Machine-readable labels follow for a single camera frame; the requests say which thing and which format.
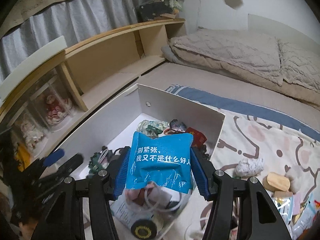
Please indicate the wooden wall shelf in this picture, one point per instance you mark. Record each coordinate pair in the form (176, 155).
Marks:
(96, 68)

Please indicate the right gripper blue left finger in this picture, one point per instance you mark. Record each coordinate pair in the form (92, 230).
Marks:
(120, 169)

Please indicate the red cigarette pack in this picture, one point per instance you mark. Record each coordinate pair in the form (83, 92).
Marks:
(198, 138)

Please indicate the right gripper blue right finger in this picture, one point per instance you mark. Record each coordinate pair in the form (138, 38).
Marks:
(199, 175)

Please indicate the beige quilted duvet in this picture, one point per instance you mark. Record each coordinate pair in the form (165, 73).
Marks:
(260, 59)

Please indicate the small wooden oval box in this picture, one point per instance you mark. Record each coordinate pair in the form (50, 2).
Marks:
(275, 182)

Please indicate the crumpled white tissue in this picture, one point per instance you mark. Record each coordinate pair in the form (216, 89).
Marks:
(249, 167)

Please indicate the doll in display case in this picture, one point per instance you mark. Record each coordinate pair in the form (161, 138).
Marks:
(58, 110)

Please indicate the silver foil sachet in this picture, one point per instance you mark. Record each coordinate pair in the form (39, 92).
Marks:
(305, 221)

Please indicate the blue snack packet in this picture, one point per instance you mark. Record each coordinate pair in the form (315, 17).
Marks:
(164, 161)

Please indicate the cartoon bear blanket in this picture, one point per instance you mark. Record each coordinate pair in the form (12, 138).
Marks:
(252, 132)

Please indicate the black bag on shelf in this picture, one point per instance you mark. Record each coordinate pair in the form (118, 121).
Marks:
(150, 10)

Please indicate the grey curtain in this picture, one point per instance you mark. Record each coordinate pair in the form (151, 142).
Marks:
(28, 25)

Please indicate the white storage box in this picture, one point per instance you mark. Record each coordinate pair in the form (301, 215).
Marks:
(114, 123)

